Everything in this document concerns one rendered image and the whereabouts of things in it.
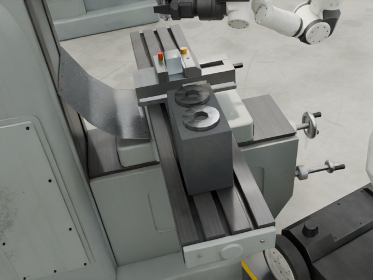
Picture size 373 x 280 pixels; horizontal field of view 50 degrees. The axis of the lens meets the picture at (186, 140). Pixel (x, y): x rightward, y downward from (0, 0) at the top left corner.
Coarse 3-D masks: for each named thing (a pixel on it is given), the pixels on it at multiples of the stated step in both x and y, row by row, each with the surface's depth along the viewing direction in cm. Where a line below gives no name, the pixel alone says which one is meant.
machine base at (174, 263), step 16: (176, 256) 177; (240, 256) 174; (128, 272) 173; (144, 272) 172; (160, 272) 172; (176, 272) 171; (192, 272) 170; (208, 272) 171; (224, 272) 173; (240, 272) 174
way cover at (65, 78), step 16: (64, 64) 135; (64, 80) 128; (80, 80) 140; (96, 80) 152; (64, 96) 121; (80, 96) 132; (96, 96) 143; (112, 96) 151; (128, 96) 155; (80, 112) 125; (96, 112) 134; (112, 112) 142; (128, 112) 146; (112, 128) 134; (128, 128) 138; (144, 128) 139
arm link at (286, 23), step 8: (304, 8) 128; (280, 16) 122; (288, 16) 124; (296, 16) 125; (304, 16) 126; (312, 16) 125; (272, 24) 123; (280, 24) 123; (288, 24) 124; (296, 24) 125; (304, 24) 126; (280, 32) 127; (288, 32) 126; (296, 32) 127; (304, 32) 126; (304, 40) 127
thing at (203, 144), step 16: (176, 96) 103; (192, 96) 105; (208, 96) 102; (176, 112) 100; (192, 112) 97; (208, 112) 97; (176, 128) 100; (192, 128) 94; (208, 128) 93; (224, 128) 94; (176, 144) 111; (192, 144) 93; (208, 144) 94; (224, 144) 95; (192, 160) 96; (208, 160) 97; (224, 160) 98; (192, 176) 99; (208, 176) 100; (224, 176) 102; (192, 192) 103
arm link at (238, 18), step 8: (216, 0) 115; (224, 0) 115; (232, 0) 114; (240, 0) 114; (248, 0) 113; (216, 8) 117; (224, 8) 118; (232, 8) 116; (240, 8) 116; (248, 8) 117; (216, 16) 119; (224, 16) 121; (232, 16) 116; (240, 16) 115; (248, 16) 116; (232, 24) 119; (240, 24) 118; (248, 24) 118
